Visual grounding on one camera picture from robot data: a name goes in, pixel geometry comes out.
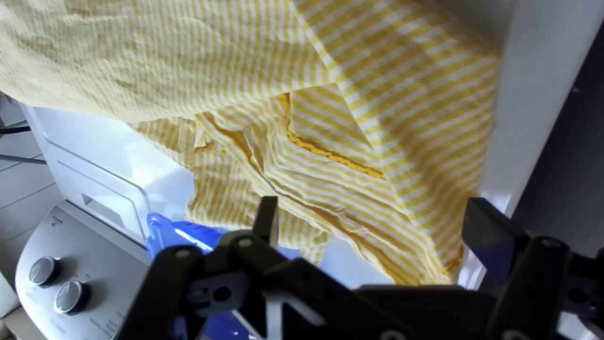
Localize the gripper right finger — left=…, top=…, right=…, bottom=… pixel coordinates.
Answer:
left=461, top=197, right=604, bottom=340

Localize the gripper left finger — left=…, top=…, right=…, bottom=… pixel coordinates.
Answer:
left=117, top=196, right=403, bottom=340

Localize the yellow white striped towel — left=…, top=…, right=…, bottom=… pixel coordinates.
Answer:
left=0, top=0, right=502, bottom=287

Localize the blue plastic object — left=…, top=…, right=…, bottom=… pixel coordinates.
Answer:
left=145, top=212, right=303, bottom=340

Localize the silver washing machine knob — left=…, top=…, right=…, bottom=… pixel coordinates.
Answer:
left=52, top=280, right=92, bottom=316
left=28, top=255, right=62, bottom=288

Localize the white washing machine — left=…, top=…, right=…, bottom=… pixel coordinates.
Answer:
left=14, top=0, right=604, bottom=340

